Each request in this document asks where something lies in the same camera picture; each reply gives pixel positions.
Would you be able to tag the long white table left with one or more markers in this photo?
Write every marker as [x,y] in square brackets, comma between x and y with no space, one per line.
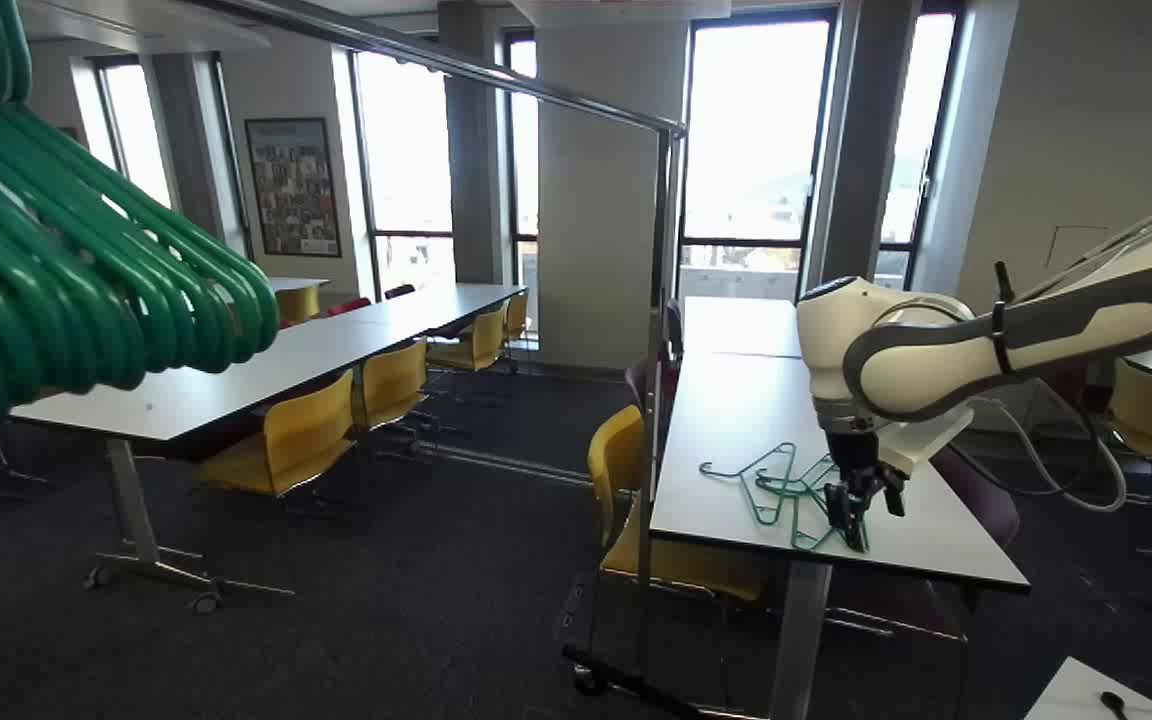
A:
[178,400]

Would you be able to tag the framed wall picture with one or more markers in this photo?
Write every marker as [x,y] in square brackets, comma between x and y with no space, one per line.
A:
[293,184]

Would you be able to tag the purple chair behind table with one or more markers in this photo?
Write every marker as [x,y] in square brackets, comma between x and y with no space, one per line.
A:
[986,500]

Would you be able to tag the green plastic hanger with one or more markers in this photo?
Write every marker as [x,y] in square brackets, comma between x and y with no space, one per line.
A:
[770,470]
[797,500]

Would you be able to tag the green plastic hanger on table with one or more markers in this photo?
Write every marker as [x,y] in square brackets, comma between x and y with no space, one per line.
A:
[797,500]

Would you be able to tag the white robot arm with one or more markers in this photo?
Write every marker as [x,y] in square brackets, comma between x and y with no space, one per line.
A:
[889,371]

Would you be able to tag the bunch of hung green hangers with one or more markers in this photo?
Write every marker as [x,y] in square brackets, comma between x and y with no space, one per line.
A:
[103,282]

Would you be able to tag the white table under robot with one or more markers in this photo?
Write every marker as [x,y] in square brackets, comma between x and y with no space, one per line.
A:
[741,410]

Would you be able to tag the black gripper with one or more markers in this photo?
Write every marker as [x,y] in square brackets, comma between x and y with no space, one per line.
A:
[860,478]

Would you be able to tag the metal clothing rack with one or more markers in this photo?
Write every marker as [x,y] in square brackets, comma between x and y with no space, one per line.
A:
[666,201]

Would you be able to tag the yellow chair far left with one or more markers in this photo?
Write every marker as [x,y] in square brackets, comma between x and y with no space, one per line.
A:
[478,344]

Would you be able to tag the yellow chair near rack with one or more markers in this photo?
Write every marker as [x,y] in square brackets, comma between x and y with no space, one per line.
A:
[617,461]

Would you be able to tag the yellow chair front left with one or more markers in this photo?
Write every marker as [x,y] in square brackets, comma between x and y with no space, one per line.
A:
[293,447]

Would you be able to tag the yellow chair middle left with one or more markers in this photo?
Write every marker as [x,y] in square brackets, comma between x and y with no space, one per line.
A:
[393,385]

